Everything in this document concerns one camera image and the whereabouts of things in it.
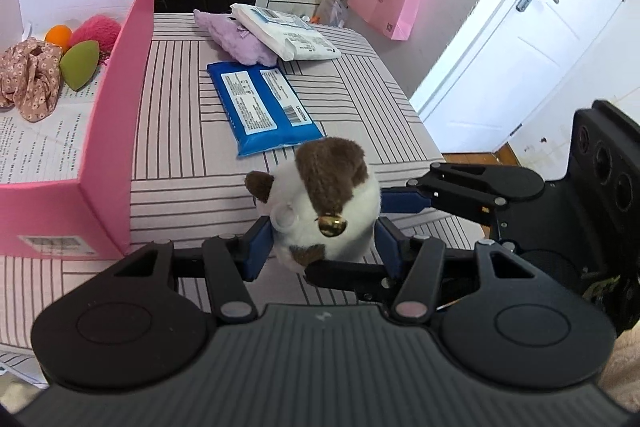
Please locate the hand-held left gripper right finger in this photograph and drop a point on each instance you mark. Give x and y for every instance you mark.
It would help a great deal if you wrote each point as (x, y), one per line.
(389, 252)

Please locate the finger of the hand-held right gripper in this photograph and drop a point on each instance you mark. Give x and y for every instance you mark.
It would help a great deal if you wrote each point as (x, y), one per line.
(400, 201)
(345, 274)

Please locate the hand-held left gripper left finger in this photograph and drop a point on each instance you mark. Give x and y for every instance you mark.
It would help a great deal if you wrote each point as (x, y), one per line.
(260, 242)

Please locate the white brown plush toy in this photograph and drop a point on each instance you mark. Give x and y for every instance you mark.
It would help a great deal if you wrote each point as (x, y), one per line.
(325, 187)

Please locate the blue wet wipes pack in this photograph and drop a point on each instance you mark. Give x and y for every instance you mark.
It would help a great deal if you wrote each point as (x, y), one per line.
(260, 107)

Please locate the pink cardboard box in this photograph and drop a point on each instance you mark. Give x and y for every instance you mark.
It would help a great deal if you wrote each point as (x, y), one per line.
(115, 107)

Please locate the white tissue pack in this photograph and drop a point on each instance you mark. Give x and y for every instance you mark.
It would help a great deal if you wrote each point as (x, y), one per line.
(290, 32)

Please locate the purple plush toy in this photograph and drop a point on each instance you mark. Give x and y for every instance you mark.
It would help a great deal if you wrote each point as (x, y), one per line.
(230, 37)

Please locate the green makeup sponge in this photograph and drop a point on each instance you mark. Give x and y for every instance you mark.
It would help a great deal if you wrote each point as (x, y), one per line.
(80, 64)

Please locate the pink strawberry plush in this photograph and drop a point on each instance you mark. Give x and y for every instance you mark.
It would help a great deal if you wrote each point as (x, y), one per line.
(97, 34)

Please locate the floral fabric scrunchie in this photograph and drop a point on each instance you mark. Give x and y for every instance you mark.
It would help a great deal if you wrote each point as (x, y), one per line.
(30, 77)

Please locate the orange plush fruit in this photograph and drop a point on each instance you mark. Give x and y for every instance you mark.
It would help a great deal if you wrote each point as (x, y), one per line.
(57, 36)

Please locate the person's right forearm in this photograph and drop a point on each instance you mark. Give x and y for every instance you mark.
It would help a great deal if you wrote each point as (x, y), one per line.
(625, 362)

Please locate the striped tablecloth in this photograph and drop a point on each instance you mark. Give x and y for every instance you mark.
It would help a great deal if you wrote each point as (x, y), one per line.
(200, 132)

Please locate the white door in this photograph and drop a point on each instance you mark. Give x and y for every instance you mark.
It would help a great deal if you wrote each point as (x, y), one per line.
(500, 72)

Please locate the clear plastic bag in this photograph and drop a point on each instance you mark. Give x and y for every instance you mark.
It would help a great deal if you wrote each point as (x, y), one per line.
(332, 9)

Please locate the printed paper sheet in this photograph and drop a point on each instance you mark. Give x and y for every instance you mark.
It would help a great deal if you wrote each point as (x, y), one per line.
(40, 147)

